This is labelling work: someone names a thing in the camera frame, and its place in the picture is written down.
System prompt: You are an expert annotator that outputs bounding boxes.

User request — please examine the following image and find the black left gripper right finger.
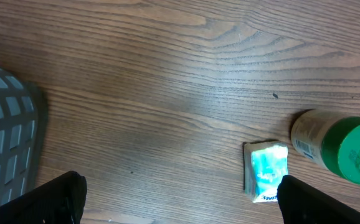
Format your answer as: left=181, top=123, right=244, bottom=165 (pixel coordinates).
left=277, top=175, right=360, bottom=224

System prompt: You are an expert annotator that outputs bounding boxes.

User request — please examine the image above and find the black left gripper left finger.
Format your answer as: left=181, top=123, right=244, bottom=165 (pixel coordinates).
left=0, top=171, right=87, bottom=224

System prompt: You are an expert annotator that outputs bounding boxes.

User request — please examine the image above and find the teal tissue packet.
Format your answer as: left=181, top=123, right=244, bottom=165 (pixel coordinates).
left=244, top=141, right=288, bottom=203

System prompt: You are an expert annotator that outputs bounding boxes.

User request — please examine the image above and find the green lid jar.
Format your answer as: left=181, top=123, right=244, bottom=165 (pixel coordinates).
left=290, top=110, right=360, bottom=185

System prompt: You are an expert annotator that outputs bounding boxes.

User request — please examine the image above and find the dark grey plastic basket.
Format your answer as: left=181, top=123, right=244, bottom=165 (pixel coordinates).
left=0, top=68, right=47, bottom=206

